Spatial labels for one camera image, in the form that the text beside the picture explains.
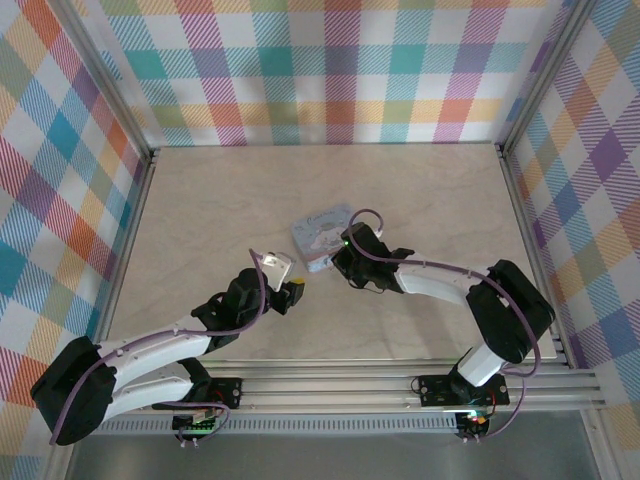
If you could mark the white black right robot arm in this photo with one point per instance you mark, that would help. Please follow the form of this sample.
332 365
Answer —
435 280

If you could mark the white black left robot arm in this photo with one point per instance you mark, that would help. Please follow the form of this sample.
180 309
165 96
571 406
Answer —
150 350

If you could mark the left circuit board green lights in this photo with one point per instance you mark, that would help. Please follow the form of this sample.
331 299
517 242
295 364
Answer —
195 424

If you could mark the circuit board green lights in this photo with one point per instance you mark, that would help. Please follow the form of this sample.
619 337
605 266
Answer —
472 421
195 424

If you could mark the grey metal sheet panel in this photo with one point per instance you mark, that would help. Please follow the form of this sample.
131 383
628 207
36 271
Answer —
325 457

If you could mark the right circuit board green lights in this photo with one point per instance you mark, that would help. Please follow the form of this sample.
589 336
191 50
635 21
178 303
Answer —
472 421

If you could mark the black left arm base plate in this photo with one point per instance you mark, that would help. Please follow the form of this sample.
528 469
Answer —
227 392

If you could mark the aluminium mounting rail beam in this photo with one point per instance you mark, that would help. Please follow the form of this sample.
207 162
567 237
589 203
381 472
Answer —
325 390

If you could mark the aluminium side frame rail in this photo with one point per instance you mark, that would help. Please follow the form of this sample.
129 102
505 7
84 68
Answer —
136 225
520 220

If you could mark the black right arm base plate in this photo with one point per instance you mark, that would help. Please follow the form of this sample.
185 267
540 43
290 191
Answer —
435 390

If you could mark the aluminium frame post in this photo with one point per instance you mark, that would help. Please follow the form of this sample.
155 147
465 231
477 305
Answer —
544 75
107 75

